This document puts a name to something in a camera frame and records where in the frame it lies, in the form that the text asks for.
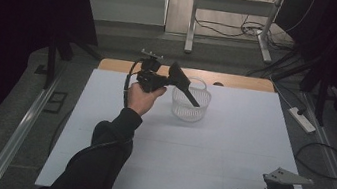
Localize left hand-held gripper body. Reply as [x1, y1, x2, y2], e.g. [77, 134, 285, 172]
[133, 47, 175, 96]

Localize white plastic basket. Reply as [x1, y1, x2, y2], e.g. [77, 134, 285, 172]
[167, 73, 215, 126]

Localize person's left hand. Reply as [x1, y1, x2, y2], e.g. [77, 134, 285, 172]
[123, 80, 169, 121]

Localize white table mat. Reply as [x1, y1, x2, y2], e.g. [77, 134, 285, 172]
[33, 59, 320, 189]

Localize white power strip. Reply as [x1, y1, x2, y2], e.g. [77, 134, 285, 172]
[285, 106, 320, 136]

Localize black tripod stand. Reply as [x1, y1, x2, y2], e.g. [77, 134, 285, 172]
[265, 39, 337, 129]
[31, 18, 109, 98]

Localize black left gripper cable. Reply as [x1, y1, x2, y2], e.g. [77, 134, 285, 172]
[120, 55, 147, 111]

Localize white metal stand frame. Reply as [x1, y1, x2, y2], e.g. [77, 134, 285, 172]
[182, 0, 288, 68]

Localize tangled black floor cables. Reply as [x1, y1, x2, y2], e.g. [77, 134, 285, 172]
[191, 0, 301, 53]

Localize black floor frame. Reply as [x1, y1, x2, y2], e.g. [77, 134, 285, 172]
[41, 88, 70, 117]

